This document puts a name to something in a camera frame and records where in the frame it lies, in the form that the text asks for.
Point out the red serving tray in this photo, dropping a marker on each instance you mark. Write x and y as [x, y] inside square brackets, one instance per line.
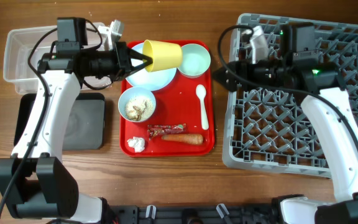
[177, 103]

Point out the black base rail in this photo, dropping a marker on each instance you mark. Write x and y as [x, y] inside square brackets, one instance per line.
[254, 213]

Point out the white plastic spoon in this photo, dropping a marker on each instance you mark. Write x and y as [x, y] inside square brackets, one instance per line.
[201, 94]

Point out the grey dishwasher rack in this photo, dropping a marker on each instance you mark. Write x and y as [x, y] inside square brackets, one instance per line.
[266, 130]

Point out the black plastic tray bin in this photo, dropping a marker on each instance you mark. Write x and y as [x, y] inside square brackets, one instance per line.
[85, 128]

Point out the orange carrot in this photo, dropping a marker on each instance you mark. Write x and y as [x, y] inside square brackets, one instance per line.
[191, 139]

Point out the yellow plastic cup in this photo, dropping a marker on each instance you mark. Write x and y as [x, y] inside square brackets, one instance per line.
[164, 55]

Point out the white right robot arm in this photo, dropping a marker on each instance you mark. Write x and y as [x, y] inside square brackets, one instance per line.
[320, 89]

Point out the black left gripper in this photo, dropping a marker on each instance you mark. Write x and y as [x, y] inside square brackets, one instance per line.
[120, 61]

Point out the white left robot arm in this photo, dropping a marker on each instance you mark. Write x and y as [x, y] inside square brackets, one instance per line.
[34, 183]

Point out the white tissue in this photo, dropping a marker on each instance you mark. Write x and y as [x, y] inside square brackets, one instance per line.
[138, 144]

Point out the clear plastic bin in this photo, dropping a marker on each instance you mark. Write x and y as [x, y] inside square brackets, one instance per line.
[19, 45]

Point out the pale green bowl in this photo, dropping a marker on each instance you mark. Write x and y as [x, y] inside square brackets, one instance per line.
[196, 60]

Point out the red candy wrapper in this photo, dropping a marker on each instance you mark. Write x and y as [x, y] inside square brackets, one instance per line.
[155, 130]

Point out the large white plate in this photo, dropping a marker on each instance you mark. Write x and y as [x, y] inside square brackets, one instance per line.
[152, 81]

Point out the small bowl with food scraps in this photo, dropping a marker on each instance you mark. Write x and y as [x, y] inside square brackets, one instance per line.
[137, 104]

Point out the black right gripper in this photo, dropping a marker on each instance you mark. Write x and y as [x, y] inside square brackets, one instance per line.
[239, 73]

